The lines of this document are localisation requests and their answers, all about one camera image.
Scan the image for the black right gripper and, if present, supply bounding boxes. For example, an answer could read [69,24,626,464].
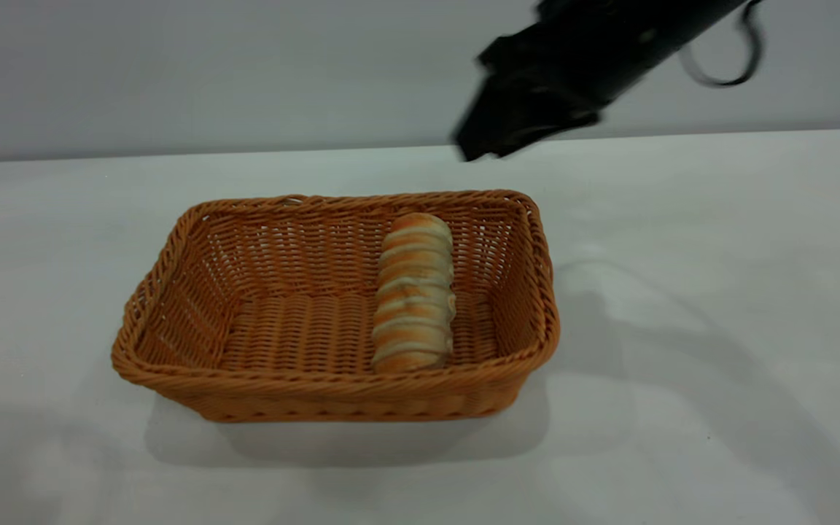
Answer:
[452,0,658,163]

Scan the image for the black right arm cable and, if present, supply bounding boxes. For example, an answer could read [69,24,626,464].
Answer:
[677,0,766,89]

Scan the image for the orange woven wicker basket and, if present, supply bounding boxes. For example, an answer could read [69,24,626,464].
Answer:
[111,190,561,424]

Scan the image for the striped bread roll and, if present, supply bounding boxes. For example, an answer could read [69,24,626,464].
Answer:
[371,212,456,374]

